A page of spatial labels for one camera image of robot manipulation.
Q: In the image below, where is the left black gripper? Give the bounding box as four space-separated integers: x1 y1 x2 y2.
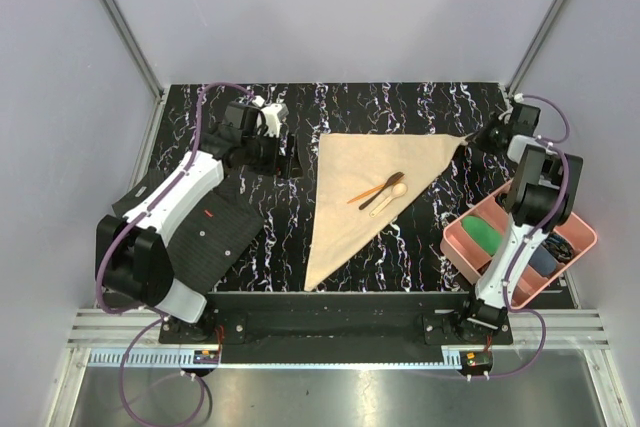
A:
242 129 304 180

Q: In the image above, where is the beige cloth napkin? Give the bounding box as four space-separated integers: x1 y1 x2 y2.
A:
304 133 467 291

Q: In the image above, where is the beige wooden spoon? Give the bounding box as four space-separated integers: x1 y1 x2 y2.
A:
369 183 408 217

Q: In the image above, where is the orange plastic knife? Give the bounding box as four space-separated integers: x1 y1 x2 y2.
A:
347 184 384 204

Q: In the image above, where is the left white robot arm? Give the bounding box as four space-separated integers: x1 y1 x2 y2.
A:
95 100 302 343

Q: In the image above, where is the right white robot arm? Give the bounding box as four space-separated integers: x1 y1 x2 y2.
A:
453 94 584 344

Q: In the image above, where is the teal patterned sock roll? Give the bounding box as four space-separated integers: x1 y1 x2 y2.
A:
543 232 575 264

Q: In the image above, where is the green rolled sock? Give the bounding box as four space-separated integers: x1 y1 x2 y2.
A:
461 216 502 256

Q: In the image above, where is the pink divided tray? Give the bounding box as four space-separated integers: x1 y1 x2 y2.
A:
440 183 597 309

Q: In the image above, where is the grey rolled sock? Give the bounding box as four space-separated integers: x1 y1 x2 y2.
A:
529 246 557 278

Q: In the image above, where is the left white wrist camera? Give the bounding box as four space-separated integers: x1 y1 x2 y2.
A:
251 96 288 138

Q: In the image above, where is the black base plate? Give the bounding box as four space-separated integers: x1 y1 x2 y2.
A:
159 292 513 367

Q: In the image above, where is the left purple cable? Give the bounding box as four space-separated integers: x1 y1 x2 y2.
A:
94 82 261 426

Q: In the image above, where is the slotted cable duct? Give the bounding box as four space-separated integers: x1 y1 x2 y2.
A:
88 348 219 368

